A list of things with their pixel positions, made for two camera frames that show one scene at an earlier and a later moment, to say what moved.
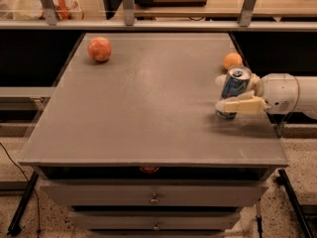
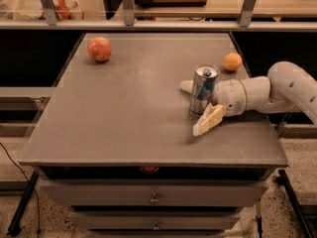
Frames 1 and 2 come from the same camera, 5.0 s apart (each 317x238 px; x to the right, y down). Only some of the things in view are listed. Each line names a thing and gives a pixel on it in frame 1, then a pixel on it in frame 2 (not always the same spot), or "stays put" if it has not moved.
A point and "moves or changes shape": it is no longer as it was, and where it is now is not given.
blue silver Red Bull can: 235,84 moves or changes shape
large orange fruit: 99,48 stays put
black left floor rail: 14,226 stays put
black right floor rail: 283,179 stays put
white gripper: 279,91 → 230,95
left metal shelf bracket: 47,3 stays put
